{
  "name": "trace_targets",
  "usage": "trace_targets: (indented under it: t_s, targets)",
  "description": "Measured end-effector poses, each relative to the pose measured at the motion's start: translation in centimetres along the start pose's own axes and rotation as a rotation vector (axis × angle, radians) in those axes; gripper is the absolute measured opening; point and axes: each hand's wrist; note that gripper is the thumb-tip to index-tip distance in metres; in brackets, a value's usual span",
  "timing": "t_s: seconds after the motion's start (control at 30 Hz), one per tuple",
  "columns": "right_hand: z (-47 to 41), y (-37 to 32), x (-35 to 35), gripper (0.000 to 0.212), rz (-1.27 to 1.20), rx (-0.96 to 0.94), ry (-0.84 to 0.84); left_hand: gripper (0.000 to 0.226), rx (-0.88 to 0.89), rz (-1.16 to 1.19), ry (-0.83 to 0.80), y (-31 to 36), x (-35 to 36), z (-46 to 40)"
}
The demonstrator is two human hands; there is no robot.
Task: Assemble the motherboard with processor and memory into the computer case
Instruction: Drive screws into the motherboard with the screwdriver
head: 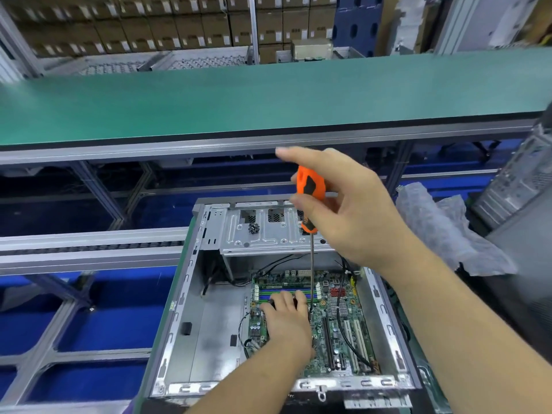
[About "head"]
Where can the person's left hand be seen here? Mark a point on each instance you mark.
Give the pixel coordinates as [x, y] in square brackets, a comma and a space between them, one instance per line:
[289, 323]

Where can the person's right hand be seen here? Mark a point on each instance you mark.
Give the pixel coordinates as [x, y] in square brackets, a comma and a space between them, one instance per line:
[354, 211]

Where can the green RAM stick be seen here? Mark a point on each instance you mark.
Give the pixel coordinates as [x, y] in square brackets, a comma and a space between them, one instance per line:
[280, 289]

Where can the green motherboard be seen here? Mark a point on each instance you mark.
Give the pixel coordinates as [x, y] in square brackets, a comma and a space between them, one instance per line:
[345, 319]

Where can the black and silver computer case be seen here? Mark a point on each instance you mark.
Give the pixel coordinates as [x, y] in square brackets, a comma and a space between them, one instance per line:
[207, 297]

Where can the person's left forearm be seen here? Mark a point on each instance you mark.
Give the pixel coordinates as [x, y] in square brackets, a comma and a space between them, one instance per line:
[250, 388]

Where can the grey computer tower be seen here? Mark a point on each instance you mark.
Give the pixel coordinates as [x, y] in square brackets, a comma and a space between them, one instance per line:
[517, 181]

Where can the dark grey case side panel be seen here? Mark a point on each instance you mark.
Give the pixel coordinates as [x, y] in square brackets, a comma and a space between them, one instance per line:
[530, 254]

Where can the white bubble wrap bag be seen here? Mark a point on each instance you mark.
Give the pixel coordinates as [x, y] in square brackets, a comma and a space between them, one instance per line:
[448, 228]

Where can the green conveyor belt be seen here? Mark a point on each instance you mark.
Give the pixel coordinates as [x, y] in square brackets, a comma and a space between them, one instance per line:
[216, 99]

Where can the stack of cardboard boxes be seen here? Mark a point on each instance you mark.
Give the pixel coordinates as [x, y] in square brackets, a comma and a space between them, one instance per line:
[155, 21]

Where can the aluminium roller conveyor rail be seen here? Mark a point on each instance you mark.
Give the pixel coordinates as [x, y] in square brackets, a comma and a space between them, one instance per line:
[86, 250]

